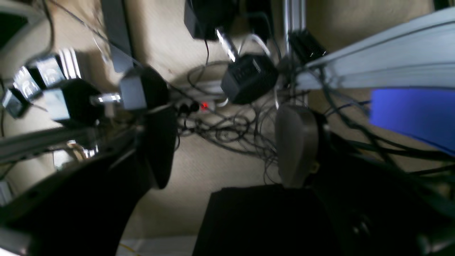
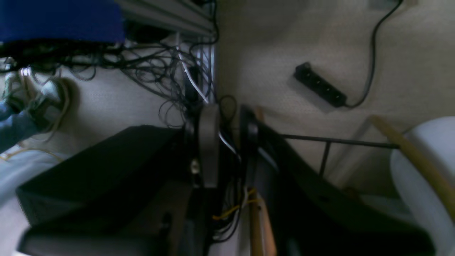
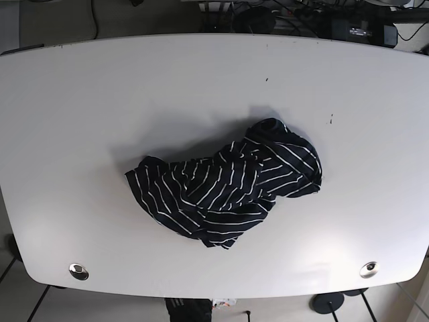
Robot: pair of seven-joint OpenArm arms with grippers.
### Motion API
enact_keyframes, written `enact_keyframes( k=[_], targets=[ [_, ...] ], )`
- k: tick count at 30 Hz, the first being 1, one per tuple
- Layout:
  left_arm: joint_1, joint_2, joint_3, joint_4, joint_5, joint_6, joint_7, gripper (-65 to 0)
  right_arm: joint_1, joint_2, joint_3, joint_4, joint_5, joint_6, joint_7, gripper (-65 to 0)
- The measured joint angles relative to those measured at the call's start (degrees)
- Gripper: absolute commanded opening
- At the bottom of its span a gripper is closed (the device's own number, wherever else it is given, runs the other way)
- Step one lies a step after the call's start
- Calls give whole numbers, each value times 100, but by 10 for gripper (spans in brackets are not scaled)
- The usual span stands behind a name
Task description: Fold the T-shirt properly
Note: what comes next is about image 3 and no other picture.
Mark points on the navy white striped T-shirt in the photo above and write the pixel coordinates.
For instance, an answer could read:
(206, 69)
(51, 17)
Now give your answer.
(217, 199)

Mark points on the white orange sneaker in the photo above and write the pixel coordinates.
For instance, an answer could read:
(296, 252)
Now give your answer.
(218, 303)

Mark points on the black power adapter box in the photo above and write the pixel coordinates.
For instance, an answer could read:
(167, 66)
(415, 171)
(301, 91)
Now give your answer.
(256, 20)

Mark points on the black trousers of person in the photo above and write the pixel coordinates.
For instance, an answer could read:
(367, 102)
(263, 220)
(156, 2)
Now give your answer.
(189, 310)

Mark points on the left silver table grommet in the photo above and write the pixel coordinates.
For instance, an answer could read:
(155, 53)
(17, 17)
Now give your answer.
(78, 272)

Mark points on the silver table grommet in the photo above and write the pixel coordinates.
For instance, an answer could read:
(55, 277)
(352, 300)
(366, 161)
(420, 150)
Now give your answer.
(78, 272)
(369, 270)

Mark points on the black round stand base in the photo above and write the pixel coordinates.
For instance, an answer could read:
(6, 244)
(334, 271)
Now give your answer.
(327, 303)

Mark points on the right silver table grommet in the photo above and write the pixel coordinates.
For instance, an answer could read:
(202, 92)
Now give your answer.
(369, 270)

